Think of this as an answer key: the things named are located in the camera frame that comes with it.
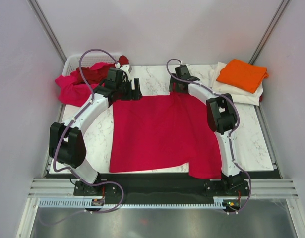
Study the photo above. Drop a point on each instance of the crimson red t shirt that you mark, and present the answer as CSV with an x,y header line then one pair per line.
x,y
158,132

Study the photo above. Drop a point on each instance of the wall aluminium rail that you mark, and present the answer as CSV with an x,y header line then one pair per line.
x,y
269,30
47,28

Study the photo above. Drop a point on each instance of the folded white t shirt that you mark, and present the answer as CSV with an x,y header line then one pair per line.
x,y
238,95

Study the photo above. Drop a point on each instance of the dark red t shirt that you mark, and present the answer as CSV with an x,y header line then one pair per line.
x,y
93,75

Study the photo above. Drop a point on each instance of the left wall aluminium rail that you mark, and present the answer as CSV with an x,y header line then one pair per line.
x,y
47,28

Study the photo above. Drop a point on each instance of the white plastic laundry basket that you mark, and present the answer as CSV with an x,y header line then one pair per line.
x,y
72,62

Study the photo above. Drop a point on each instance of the right wall aluminium rail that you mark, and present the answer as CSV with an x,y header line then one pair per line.
x,y
269,30

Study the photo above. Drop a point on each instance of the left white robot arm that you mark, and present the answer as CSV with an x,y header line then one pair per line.
x,y
66,145

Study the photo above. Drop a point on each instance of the pink magenta t shirt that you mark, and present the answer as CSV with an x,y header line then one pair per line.
x,y
71,94

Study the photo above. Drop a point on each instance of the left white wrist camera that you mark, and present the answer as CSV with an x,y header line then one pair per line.
x,y
126,68

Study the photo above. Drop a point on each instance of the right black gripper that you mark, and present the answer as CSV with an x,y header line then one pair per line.
x,y
172,81

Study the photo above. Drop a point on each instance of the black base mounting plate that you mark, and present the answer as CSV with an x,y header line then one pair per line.
x,y
163,187

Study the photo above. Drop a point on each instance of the aluminium frame extrusion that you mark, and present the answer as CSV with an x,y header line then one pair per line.
x,y
258,187

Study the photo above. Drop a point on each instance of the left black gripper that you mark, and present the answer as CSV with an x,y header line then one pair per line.
x,y
137,95

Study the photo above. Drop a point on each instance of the folded orange t shirt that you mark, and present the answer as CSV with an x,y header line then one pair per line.
x,y
242,75

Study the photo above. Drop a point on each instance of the white slotted cable duct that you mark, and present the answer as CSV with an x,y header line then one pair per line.
x,y
89,203

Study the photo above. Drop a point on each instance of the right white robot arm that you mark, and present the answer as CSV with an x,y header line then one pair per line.
x,y
222,116

